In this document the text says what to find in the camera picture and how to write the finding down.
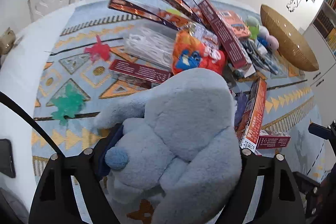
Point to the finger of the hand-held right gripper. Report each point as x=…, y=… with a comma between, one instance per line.
x=319, y=130
x=315, y=197

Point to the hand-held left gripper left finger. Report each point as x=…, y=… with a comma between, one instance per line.
x=110, y=140

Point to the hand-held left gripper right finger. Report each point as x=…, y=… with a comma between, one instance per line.
x=252, y=163

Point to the green sticky toy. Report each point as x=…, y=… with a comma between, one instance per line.
x=68, y=103

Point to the orange red box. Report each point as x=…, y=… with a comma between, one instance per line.
x=256, y=106

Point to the blue plush toy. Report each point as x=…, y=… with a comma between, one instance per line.
x=262, y=46
x=178, y=121

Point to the woven basket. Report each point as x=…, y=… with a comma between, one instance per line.
x=288, y=37

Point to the orange fabric toy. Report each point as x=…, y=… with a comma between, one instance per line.
x=189, y=50

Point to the long dark red box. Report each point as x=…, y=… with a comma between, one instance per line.
x=223, y=29

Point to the small dark red box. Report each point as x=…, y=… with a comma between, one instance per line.
x=273, y=140

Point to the white cabinet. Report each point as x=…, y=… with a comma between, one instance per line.
x=323, y=77

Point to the patterned blue mat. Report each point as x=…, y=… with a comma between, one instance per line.
x=78, y=77

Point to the red sticky toy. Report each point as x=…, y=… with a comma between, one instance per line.
x=98, y=50

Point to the pink plush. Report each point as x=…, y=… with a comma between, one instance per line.
x=273, y=43

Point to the clear plastic package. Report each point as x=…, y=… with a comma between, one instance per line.
x=149, y=45

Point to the black smartphone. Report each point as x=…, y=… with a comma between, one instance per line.
x=6, y=158

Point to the bookshelf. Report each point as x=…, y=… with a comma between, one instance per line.
x=326, y=22

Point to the small orange box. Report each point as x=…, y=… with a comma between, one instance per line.
x=235, y=24

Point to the silver foil packet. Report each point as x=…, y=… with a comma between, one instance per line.
x=204, y=35

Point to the glass mug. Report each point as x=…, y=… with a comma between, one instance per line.
x=6, y=41

